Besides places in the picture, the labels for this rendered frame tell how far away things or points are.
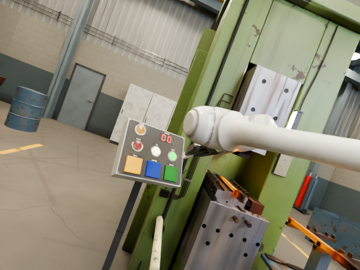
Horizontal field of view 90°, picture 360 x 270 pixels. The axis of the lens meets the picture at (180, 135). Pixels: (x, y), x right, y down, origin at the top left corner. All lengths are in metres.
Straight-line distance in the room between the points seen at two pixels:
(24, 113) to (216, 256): 4.64
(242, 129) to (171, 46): 7.14
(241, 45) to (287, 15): 0.37
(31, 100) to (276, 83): 4.69
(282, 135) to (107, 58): 7.24
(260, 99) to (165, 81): 6.07
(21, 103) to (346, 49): 5.16
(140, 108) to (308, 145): 6.06
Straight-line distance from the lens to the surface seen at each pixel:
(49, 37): 8.30
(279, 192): 1.51
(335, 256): 1.13
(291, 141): 0.42
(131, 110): 6.36
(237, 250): 1.31
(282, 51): 1.52
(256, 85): 1.22
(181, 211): 1.35
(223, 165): 1.66
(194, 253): 1.26
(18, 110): 5.13
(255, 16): 1.53
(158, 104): 6.33
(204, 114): 0.45
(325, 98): 1.63
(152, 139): 0.94
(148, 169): 0.88
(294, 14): 1.66
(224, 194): 1.20
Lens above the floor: 1.23
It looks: 1 degrees down
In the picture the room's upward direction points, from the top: 21 degrees clockwise
